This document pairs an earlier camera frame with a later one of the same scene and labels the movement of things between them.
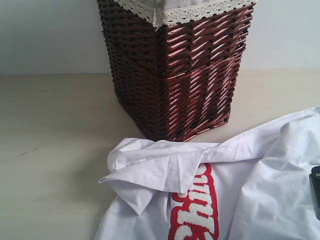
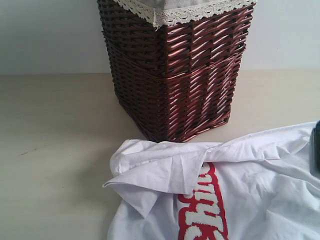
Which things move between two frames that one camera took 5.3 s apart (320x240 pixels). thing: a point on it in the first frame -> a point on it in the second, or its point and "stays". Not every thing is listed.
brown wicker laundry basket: x=177 y=81 stays
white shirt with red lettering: x=253 y=187 stays
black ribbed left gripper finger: x=314 y=179 -> x=314 y=149
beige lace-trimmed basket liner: x=160 y=11 stays
